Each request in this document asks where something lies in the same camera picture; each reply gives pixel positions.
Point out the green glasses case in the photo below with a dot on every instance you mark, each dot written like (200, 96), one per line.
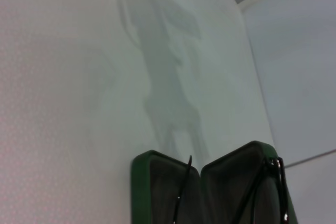
(140, 182)

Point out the black glasses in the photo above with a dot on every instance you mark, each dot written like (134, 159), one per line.
(282, 182)

